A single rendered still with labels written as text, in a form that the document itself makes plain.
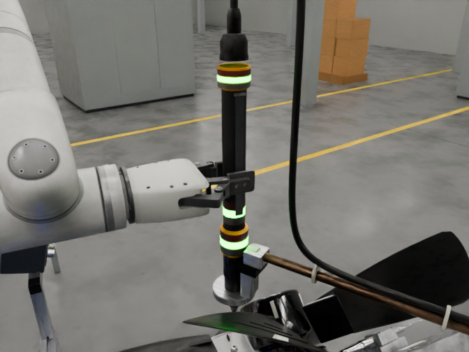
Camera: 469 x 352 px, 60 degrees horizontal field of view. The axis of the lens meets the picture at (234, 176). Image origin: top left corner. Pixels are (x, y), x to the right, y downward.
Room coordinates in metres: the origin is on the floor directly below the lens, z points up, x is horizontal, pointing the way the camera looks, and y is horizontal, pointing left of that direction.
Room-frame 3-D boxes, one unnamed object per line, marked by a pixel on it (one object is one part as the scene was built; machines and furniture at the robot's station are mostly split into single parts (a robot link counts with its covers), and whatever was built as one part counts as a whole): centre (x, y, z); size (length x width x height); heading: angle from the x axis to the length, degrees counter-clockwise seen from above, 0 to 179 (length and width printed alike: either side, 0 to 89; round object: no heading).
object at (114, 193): (0.46, 0.16, 1.53); 0.09 x 0.03 x 0.08; 23
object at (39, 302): (0.87, 0.54, 0.96); 0.03 x 0.03 x 0.20; 23
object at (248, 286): (0.52, -0.01, 1.36); 0.09 x 0.07 x 0.10; 58
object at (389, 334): (0.66, -0.32, 1.08); 0.07 x 0.04 x 0.06; 124
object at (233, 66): (0.53, 0.00, 1.67); 0.04 x 0.04 x 0.03
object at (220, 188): (0.49, 0.00, 1.53); 0.07 x 0.03 x 0.03; 113
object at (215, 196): (0.47, 0.05, 1.53); 0.08 x 0.06 x 0.01; 54
